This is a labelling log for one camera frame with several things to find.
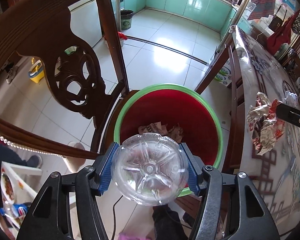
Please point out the floral plastic tablecloth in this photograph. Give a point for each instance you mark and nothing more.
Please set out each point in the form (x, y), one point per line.
(276, 174)

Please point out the clear plastic bottle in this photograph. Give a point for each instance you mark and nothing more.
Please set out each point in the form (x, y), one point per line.
(150, 169)

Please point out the dark wooden chair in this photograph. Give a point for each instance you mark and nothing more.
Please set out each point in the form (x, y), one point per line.
(41, 28)

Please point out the teal kitchen cabinets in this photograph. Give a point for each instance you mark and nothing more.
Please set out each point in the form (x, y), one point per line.
(214, 14)

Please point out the red mop with white bucket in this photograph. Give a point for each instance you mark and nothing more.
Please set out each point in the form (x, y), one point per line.
(122, 39)

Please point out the red hanging apron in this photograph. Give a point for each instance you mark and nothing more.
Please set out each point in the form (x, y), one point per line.
(281, 35)

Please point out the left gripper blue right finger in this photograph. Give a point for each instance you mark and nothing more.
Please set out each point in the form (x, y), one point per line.
(195, 181)

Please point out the red bucket with green rim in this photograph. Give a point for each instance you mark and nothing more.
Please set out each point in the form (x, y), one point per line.
(182, 115)

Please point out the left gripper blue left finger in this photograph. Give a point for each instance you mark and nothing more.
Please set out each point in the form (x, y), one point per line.
(101, 177)

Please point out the dark kitchen trash bin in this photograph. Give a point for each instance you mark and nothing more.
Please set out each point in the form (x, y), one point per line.
(126, 19)

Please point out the black shoulder bag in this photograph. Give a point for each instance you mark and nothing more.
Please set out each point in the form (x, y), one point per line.
(276, 21)

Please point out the plaid hanging cloth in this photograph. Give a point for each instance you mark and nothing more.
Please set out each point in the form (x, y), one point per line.
(264, 8)

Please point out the red white paper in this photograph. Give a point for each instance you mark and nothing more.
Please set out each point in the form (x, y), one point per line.
(264, 127)

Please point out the silver foil wrapper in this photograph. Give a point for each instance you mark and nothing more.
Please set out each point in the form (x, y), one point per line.
(290, 97)

